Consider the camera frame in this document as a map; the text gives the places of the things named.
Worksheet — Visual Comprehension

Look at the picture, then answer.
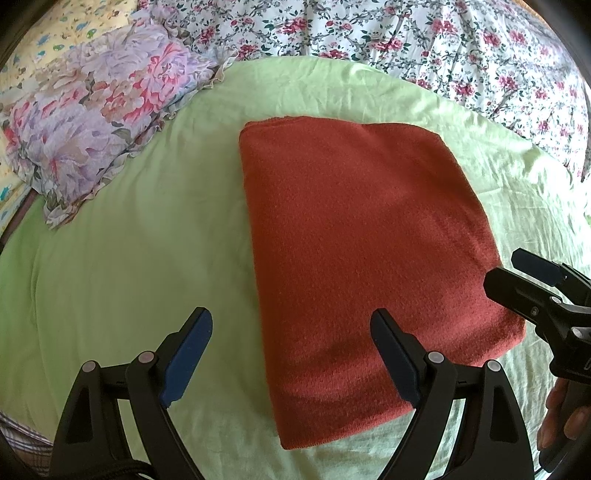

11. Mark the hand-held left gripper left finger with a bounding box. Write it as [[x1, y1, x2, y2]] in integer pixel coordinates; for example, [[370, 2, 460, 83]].
[[51, 307, 213, 480]]

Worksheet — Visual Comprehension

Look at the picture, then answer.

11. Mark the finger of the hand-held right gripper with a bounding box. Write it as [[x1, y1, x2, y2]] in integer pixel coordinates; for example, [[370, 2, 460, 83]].
[[484, 267, 591, 340], [513, 248, 591, 290]]

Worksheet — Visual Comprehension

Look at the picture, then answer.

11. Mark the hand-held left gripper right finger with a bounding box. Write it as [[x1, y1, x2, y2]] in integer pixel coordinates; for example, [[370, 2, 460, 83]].
[[371, 309, 537, 480]]

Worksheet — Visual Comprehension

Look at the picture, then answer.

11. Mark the red towel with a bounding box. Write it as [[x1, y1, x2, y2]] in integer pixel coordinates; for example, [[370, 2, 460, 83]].
[[238, 116, 527, 450]]

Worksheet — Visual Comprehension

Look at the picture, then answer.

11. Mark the person's right hand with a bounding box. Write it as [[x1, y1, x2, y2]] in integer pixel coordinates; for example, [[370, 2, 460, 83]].
[[537, 378, 591, 452]]

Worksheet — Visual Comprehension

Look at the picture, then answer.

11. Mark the light green bed sheet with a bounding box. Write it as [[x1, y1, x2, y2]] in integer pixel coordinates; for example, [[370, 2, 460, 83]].
[[0, 55, 591, 480]]

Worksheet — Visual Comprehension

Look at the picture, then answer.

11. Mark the plaid cloth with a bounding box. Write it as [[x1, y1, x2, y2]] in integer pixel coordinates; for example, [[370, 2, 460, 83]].
[[0, 410, 54, 467]]

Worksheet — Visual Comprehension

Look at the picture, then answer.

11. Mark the white floral blanket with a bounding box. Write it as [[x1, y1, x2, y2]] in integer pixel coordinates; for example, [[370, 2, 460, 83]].
[[139, 0, 591, 183]]

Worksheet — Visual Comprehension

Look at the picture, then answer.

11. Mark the purple pink floral pillow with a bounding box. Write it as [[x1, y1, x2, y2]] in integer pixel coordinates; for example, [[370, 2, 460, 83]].
[[0, 23, 232, 230]]

